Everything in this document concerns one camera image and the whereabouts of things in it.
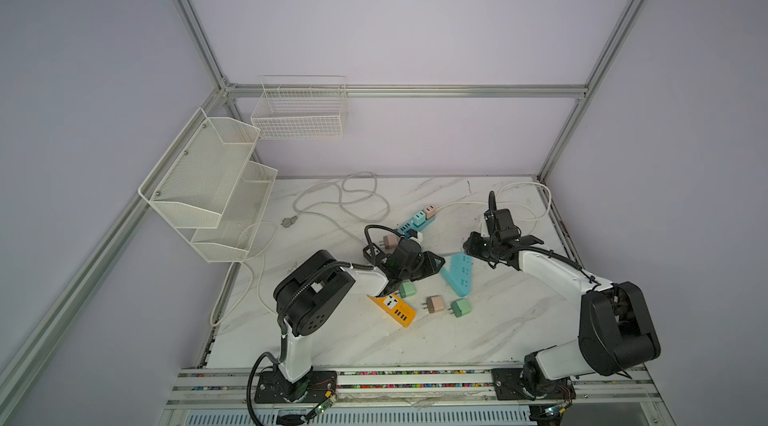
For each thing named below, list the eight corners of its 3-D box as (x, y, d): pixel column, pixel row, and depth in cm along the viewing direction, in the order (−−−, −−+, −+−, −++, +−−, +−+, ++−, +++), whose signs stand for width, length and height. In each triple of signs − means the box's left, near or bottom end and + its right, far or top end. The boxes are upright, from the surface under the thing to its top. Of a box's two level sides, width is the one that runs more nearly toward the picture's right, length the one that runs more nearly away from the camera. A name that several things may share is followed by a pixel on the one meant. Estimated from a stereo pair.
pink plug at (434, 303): (422, 312, 87) (422, 309, 86) (421, 298, 90) (421, 295, 88) (443, 312, 87) (444, 309, 86) (442, 298, 90) (443, 295, 88)
